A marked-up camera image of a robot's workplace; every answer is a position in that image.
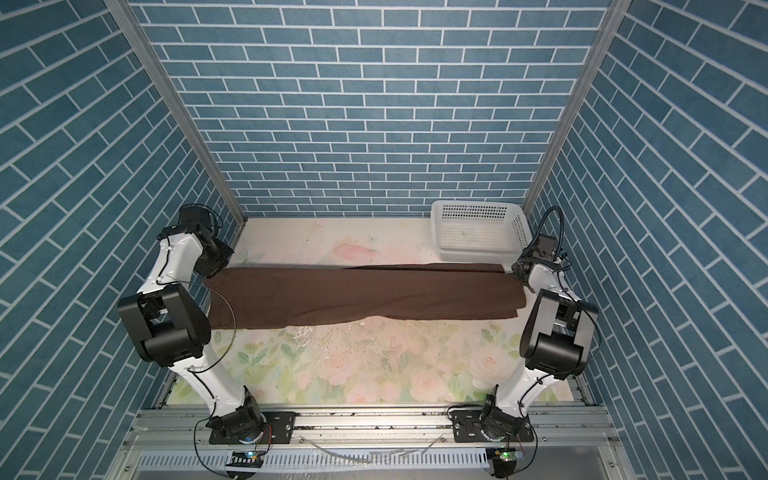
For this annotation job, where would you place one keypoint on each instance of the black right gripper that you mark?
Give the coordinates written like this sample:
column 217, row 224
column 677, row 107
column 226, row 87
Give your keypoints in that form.
column 526, row 261

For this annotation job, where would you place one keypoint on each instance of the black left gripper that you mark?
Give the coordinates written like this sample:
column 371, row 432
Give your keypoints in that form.
column 222, row 252

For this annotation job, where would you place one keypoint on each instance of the brown trousers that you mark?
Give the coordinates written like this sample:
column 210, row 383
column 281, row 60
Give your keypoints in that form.
column 274, row 298

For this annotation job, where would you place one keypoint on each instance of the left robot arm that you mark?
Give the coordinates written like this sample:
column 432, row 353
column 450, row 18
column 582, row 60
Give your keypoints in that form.
column 169, row 328

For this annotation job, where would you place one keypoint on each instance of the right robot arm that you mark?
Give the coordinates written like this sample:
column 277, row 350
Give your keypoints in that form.
column 506, row 397

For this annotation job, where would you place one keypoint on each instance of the white perforated plastic basket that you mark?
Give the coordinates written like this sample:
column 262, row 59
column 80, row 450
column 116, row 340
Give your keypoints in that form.
column 479, row 232

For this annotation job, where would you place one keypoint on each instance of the right green circuit board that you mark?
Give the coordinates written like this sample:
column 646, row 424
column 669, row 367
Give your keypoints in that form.
column 505, row 457

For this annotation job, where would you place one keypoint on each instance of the green circuit board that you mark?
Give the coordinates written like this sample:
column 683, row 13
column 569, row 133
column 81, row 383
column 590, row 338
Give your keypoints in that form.
column 505, row 457
column 251, row 459

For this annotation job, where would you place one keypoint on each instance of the left green circuit board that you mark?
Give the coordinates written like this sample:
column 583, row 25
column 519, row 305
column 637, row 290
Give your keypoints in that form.
column 251, row 459

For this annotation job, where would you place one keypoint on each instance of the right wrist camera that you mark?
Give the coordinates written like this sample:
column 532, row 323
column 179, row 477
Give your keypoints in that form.
column 544, row 247

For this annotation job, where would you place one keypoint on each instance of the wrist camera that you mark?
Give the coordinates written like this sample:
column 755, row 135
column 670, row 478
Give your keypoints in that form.
column 192, row 216
column 544, row 247

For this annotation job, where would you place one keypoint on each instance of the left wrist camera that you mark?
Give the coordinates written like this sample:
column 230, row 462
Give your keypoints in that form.
column 192, row 216

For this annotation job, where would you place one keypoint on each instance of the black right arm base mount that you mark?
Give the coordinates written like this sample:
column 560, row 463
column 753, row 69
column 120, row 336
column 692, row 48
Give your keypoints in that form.
column 471, row 425

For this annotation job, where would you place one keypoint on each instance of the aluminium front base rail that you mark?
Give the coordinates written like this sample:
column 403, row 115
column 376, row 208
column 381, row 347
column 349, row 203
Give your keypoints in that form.
column 571, row 441

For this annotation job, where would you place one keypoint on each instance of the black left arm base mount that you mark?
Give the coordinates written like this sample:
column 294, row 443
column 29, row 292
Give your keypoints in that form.
column 276, row 427

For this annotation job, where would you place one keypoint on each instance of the white slotted cable duct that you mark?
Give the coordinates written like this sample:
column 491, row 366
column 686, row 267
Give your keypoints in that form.
column 312, row 460

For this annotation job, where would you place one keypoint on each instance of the aluminium left corner post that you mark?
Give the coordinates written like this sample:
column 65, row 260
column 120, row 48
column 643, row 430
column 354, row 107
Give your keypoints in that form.
column 141, row 45

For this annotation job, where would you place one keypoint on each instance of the aluminium corner post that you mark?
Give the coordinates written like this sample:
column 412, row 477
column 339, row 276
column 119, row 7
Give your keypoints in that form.
column 141, row 45
column 594, row 59

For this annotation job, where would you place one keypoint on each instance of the aluminium right corner post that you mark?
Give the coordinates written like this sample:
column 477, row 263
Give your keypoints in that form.
column 594, row 59

